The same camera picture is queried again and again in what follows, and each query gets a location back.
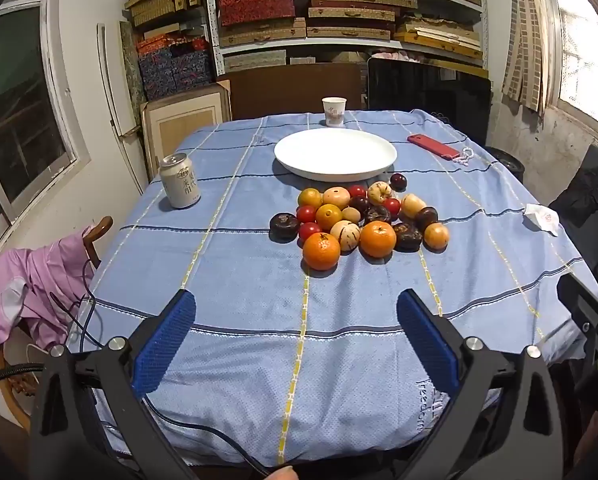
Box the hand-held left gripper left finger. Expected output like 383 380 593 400
29 288 200 480

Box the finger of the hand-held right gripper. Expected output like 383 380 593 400
556 270 598 416

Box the crumpled white tissue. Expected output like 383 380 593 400
523 203 560 237

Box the brown wooden board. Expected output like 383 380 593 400
229 62 365 121

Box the yellow apple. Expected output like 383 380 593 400
367 181 394 206

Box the black monitor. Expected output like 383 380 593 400
366 57 493 148

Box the thin black cable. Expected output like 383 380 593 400
49 255 97 356
144 395 272 478

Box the red patterned box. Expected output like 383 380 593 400
216 0 297 28

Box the white paper cup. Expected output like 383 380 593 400
322 96 347 127

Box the green marbled panel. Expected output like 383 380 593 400
119 20 147 111

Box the striped pale melon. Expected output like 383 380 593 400
330 220 362 245

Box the black round object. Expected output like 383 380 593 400
484 146 526 181

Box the dark brown water chestnut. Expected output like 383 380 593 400
415 206 439 232
269 212 301 243
392 222 424 253
363 205 393 226

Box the black jacket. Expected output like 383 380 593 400
549 145 598 281

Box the pink cloth bundle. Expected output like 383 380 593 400
371 49 430 63

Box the pink garment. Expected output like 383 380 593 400
0 227 97 361

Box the peach coloured round fruit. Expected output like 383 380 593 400
322 186 352 209

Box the white metal shelf unit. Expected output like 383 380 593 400
201 0 490 78

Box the large orange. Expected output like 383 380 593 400
359 220 397 259
302 232 342 272

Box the blue striped tablecloth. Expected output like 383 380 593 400
76 109 598 468

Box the white framed window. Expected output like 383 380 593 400
0 0 92 241
539 0 598 136

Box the red phone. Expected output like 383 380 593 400
407 134 460 161

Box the pale beige fruit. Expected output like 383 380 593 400
401 193 428 218

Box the yellow orange round fruit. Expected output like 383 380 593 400
423 223 450 252

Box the wooden framed panel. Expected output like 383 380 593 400
140 80 231 181

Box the white pole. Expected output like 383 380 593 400
96 22 145 196

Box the white plate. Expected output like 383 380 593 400
273 128 398 183

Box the brick pattern curtain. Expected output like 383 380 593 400
501 0 547 113

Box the blue patterned box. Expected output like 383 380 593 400
138 47 176 102
171 52 215 92

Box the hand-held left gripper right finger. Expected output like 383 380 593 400
394 288 564 480

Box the white drink can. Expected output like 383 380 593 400
159 153 201 209

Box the wooden chair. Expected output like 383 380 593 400
0 216 115 431

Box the black corrugated hose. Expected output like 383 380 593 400
0 362 47 393

